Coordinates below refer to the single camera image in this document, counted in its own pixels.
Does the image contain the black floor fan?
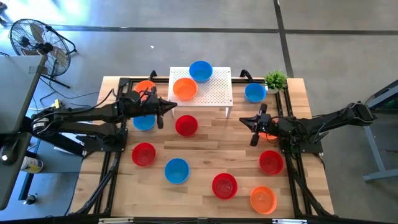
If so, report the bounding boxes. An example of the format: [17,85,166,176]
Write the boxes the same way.
[9,18,78,90]

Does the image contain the black floor cable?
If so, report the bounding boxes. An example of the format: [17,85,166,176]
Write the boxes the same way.
[39,76,118,108]

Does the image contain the orange plastic mini bowl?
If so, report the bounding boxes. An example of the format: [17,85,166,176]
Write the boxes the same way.
[249,185,278,215]
[172,77,198,101]
[133,80,156,102]
[259,117,279,141]

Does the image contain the grey desk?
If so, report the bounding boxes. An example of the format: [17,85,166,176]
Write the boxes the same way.
[0,55,46,211]

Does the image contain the white perforated metal shelf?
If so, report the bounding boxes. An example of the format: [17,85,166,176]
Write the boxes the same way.
[167,66,234,119]

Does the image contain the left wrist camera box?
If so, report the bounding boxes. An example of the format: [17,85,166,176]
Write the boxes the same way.
[141,93,158,108]

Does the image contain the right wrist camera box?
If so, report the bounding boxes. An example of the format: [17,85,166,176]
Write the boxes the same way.
[260,114,274,128]

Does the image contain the black rig crossbar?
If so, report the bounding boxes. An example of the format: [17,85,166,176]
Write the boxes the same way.
[0,213,398,224]

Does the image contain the red plastic mini bowl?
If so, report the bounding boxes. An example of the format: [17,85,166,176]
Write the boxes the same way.
[131,142,157,167]
[175,114,199,138]
[259,150,285,175]
[211,172,239,200]

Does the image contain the yellow white spray can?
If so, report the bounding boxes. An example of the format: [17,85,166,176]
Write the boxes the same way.
[20,155,44,174]

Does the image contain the green plant in white pot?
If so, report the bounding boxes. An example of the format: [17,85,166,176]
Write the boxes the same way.
[264,70,289,95]

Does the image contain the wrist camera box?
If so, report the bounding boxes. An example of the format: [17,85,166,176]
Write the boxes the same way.
[260,114,274,128]
[141,93,158,108]

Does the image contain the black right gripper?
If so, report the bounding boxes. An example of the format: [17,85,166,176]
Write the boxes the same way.
[239,104,280,146]

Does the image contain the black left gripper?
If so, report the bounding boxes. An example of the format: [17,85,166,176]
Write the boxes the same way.
[119,86,178,130]

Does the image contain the blue plastic mini bowl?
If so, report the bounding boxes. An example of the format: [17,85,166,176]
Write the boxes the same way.
[132,114,157,131]
[244,82,267,104]
[188,60,214,83]
[164,157,191,185]

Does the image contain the grey metal desk frame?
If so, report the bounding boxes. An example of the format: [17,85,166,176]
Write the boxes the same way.
[363,80,398,183]

